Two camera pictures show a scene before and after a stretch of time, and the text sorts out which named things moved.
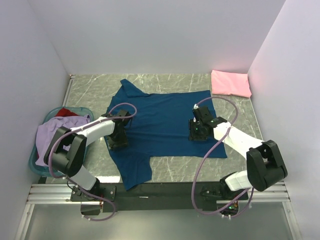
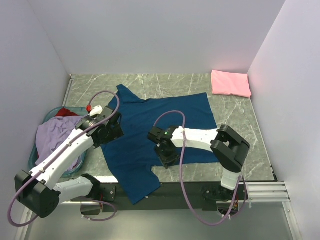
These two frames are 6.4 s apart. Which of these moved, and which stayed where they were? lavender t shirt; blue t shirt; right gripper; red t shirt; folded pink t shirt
Moved: blue t shirt; right gripper
Stayed: lavender t shirt; red t shirt; folded pink t shirt
